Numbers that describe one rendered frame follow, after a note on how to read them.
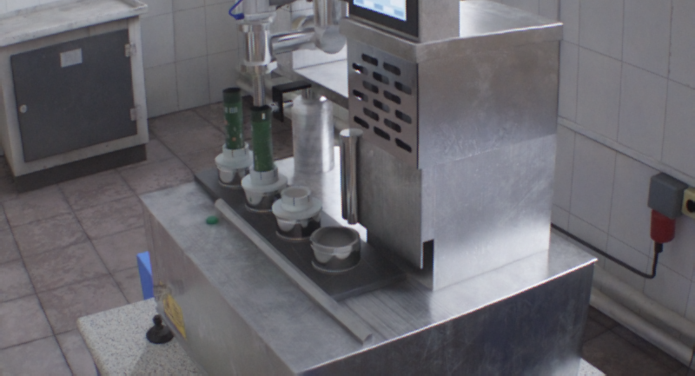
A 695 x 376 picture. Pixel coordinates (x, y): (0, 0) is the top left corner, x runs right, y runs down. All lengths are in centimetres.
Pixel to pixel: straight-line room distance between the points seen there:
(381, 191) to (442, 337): 21
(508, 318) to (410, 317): 15
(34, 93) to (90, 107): 32
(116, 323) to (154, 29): 345
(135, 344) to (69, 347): 143
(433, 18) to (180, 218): 58
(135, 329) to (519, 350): 74
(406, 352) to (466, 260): 16
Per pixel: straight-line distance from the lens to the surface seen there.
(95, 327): 166
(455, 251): 116
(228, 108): 142
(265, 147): 133
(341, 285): 116
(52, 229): 388
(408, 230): 113
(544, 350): 128
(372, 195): 119
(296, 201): 125
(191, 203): 144
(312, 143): 150
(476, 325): 115
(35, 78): 413
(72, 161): 435
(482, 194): 115
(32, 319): 322
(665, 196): 263
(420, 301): 114
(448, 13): 103
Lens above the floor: 162
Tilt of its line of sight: 24 degrees down
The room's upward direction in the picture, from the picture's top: 1 degrees counter-clockwise
